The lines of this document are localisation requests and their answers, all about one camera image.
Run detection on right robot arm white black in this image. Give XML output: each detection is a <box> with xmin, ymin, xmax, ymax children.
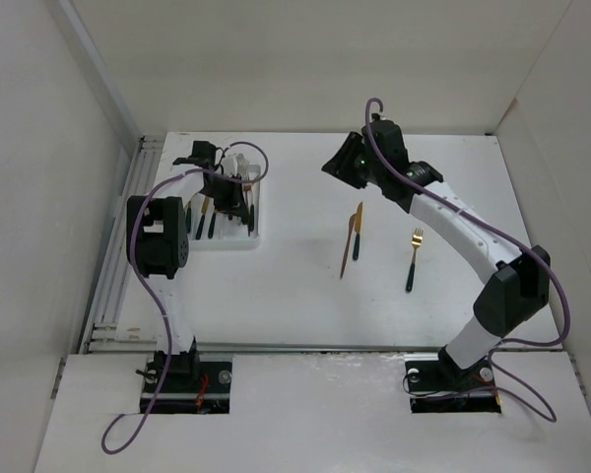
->
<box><xmin>322</xmin><ymin>118</ymin><xmax>551</xmax><ymax>388</ymax></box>

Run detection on white divided utensil tray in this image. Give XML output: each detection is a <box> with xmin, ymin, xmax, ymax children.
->
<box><xmin>175</xmin><ymin>165</ymin><xmax>262</xmax><ymax>250</ymax></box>

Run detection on gold knife green handle short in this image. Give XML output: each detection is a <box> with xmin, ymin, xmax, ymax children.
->
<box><xmin>352</xmin><ymin>202</ymin><xmax>363</xmax><ymax>261</ymax></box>

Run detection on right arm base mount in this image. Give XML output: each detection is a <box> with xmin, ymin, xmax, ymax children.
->
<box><xmin>402</xmin><ymin>349</ymin><xmax>501</xmax><ymax>414</ymax></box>

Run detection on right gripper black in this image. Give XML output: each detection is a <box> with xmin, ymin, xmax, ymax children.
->
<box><xmin>322</xmin><ymin>130</ymin><xmax>385</xmax><ymax>189</ymax></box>

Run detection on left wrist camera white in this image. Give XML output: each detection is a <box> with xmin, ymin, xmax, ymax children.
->
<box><xmin>221</xmin><ymin>153</ymin><xmax>242</xmax><ymax>176</ymax></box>

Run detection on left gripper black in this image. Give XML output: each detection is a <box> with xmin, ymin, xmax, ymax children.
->
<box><xmin>199</xmin><ymin>172</ymin><xmax>249</xmax><ymax>219</ymax></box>

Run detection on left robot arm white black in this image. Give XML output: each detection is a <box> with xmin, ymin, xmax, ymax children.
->
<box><xmin>126</xmin><ymin>141</ymin><xmax>265</xmax><ymax>391</ymax></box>

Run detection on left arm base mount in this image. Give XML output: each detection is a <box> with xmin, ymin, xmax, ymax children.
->
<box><xmin>136</xmin><ymin>343</ymin><xmax>232</xmax><ymax>415</ymax></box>

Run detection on aluminium rail frame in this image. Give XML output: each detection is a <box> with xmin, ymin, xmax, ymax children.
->
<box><xmin>77</xmin><ymin>135</ymin><xmax>164</xmax><ymax>354</ymax></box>

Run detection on gold fork green handle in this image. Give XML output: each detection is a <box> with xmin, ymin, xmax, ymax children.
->
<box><xmin>245</xmin><ymin>184</ymin><xmax>255</xmax><ymax>236</ymax></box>
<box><xmin>405</xmin><ymin>228</ymin><xmax>424</xmax><ymax>294</ymax></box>

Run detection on gold spoon green handle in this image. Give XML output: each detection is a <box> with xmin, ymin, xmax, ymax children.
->
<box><xmin>184</xmin><ymin>196</ymin><xmax>194</xmax><ymax>235</ymax></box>

